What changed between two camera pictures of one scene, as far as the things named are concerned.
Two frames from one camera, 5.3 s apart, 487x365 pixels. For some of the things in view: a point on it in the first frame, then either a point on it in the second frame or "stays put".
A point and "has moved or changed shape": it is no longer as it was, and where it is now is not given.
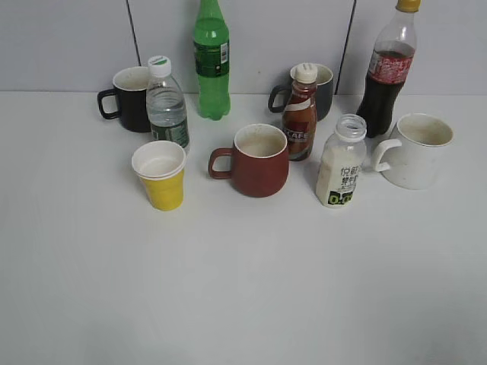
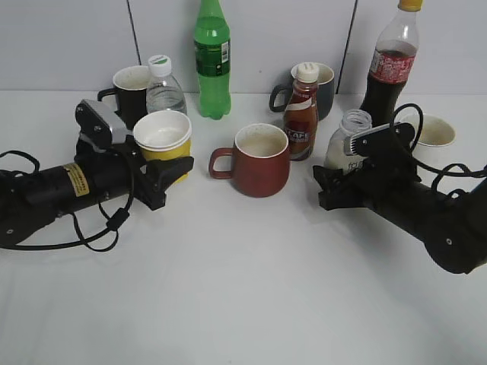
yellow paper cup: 161,164 has moved or changed shape
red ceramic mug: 259,160 stays put
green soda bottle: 212,60 stays put
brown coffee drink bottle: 300,118 stays put
